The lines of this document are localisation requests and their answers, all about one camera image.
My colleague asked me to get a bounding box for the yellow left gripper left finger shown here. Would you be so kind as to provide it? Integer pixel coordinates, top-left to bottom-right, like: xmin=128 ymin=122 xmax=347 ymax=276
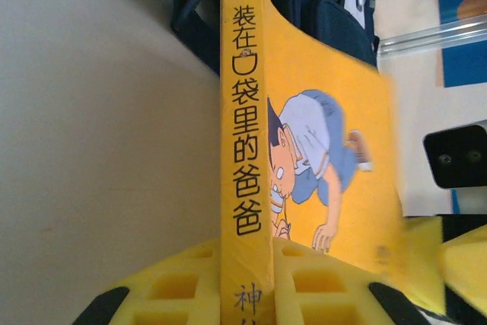
xmin=72 ymin=236 xmax=224 ymax=325

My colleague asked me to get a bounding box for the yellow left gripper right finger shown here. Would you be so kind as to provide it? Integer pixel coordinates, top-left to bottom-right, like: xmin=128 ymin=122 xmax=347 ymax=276
xmin=272 ymin=239 xmax=431 ymax=325

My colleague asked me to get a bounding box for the yellow cartoon cover book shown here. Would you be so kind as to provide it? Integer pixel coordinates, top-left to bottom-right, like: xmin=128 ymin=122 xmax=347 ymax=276
xmin=218 ymin=0 xmax=407 ymax=325

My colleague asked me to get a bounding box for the navy blue student backpack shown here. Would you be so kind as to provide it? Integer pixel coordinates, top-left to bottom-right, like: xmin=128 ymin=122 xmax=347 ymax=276
xmin=86 ymin=0 xmax=381 ymax=77

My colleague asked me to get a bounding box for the aluminium right frame post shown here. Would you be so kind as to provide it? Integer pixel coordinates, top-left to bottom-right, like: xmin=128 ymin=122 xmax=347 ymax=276
xmin=379 ymin=14 xmax=487 ymax=56

